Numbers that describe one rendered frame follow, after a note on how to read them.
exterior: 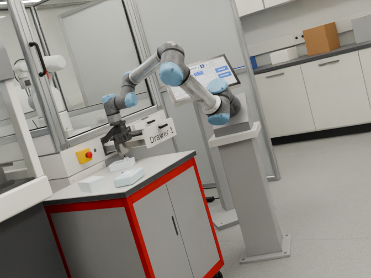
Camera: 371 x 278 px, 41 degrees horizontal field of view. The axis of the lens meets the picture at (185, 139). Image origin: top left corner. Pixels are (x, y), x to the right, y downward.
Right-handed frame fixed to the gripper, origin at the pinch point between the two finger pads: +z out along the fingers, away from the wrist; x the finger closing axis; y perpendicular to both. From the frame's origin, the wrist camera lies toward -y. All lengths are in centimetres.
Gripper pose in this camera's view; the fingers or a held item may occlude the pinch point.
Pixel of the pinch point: (122, 157)
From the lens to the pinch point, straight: 278.8
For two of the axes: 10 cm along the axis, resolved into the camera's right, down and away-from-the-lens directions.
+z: 2.7, 9.5, 1.5
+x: 2.3, -2.2, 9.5
